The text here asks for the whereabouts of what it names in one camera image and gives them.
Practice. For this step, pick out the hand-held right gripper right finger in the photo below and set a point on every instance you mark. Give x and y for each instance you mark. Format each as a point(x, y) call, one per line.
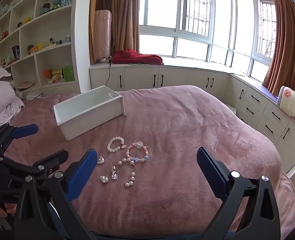
point(211, 176)

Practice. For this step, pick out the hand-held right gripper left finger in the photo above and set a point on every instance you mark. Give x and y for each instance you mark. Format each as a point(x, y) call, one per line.
point(82, 173)

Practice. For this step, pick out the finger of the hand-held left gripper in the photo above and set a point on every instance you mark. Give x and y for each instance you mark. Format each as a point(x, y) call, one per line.
point(53, 159)
point(25, 131)

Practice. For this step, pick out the silver heart earring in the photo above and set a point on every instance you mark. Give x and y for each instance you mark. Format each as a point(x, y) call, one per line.
point(104, 179)

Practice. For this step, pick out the silver curved earring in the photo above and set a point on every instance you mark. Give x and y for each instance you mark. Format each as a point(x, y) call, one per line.
point(101, 160)

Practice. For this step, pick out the small silver earrings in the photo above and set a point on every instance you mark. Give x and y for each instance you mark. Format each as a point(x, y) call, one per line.
point(115, 176)

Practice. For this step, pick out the short pearl strand earring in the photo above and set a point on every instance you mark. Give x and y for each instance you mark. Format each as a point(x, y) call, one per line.
point(125, 160)

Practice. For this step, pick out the curved pearl strand earring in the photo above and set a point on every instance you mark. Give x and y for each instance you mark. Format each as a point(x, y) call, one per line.
point(131, 178)

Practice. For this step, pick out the white rectangular storage box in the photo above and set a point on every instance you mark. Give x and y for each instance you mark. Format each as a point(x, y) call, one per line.
point(87, 115)

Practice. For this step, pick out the person's left hand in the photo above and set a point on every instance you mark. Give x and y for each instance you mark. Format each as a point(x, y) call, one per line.
point(5, 208)

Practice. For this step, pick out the lavender quilt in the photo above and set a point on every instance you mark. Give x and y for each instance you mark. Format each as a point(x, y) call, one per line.
point(2, 100)

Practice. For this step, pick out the pink plush bed blanket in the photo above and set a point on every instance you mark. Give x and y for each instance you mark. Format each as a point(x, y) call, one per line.
point(177, 120)

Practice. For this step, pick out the green carton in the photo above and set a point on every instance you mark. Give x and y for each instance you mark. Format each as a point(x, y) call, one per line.
point(68, 73)

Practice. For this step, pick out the dark blue carton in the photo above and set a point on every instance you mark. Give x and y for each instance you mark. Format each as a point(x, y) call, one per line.
point(16, 52)

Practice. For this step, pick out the shelf of small toys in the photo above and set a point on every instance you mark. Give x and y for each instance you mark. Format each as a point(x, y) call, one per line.
point(38, 47)

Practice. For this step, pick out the purple seat cushion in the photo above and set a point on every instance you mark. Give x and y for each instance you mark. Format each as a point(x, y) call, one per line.
point(268, 93)

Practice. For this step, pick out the white window seat cabinets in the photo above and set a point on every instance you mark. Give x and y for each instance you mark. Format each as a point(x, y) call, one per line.
point(177, 77)

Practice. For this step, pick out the floral cream pillow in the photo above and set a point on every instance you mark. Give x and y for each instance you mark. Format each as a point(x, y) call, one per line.
point(293, 102)

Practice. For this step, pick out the pink suitcase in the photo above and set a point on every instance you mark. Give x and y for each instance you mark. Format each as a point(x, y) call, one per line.
point(103, 35)

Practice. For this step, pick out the red blanket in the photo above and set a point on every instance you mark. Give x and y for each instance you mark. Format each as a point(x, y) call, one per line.
point(137, 58)

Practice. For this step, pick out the white-framed bay window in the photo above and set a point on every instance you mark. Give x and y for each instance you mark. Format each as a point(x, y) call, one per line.
point(177, 33)

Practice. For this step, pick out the brown curtain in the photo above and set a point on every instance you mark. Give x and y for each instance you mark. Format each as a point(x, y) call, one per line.
point(287, 42)
point(120, 12)

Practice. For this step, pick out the white wall shelf unit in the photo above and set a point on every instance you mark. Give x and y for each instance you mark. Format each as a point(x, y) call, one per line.
point(73, 30)

